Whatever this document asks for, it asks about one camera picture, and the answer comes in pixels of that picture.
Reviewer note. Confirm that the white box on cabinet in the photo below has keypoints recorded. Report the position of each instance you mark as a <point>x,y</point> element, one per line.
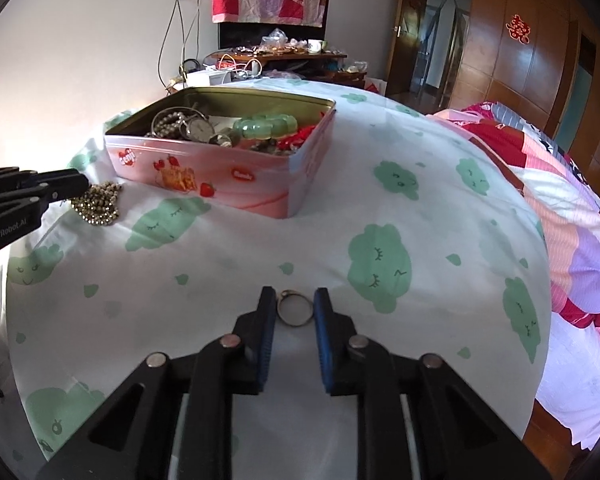
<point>208,77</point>

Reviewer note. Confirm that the black television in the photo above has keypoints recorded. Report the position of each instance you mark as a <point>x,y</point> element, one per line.
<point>233,35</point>

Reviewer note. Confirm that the red knot cord pendant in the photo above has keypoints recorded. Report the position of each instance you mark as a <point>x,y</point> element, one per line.
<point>295,141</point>

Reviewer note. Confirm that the pink tin box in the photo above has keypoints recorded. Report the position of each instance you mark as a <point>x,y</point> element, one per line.
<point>251,175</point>

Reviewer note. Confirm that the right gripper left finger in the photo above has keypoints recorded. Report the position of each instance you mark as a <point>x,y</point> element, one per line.
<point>256,332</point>

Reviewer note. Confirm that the pink patchwork quilt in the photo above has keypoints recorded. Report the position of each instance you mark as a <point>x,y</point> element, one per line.
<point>569,213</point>

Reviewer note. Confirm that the silver wrist watch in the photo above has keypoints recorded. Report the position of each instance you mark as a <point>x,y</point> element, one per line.
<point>198,129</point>

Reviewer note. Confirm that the red double happiness sticker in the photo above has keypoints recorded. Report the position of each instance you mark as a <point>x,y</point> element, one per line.
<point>518,29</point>

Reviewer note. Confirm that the white mug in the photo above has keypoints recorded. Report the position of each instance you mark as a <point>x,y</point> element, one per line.
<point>316,46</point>

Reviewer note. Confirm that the red patchwork cloth cover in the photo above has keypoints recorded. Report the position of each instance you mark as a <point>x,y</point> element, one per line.
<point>279,12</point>

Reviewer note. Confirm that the wooden wardrobe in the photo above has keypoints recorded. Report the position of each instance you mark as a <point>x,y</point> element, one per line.
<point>537,79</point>

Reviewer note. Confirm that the wooden tv cabinet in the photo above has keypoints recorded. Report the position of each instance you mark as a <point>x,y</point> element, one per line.
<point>331,67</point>

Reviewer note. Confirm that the white green cloud bedsheet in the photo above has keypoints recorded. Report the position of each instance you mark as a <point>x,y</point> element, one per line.
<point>414,231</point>

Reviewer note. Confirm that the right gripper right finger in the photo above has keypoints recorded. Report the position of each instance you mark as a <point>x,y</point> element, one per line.
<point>333,332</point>

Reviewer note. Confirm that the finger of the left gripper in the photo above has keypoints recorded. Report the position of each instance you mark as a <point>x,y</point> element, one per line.
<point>57,190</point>
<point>63,177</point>

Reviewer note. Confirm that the wooden bedroom door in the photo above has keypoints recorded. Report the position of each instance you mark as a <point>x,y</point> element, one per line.
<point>404,45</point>

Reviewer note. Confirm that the green jade bangle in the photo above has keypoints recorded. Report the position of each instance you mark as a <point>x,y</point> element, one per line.
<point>266,126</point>

